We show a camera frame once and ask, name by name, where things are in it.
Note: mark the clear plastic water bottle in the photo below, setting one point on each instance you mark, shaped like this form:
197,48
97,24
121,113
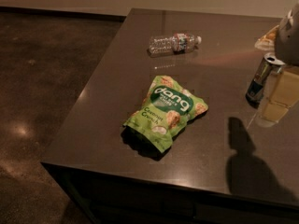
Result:
176,43

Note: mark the silver blue energy drink can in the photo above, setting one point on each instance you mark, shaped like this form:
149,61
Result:
268,65

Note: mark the dark table cabinet base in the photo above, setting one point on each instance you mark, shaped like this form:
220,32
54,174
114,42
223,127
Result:
112,199

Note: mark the yellow snack bag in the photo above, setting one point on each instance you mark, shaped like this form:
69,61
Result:
267,41

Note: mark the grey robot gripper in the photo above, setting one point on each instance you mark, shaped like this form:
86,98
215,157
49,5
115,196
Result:
288,44

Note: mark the green rice chip bag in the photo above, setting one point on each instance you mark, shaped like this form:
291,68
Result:
165,111

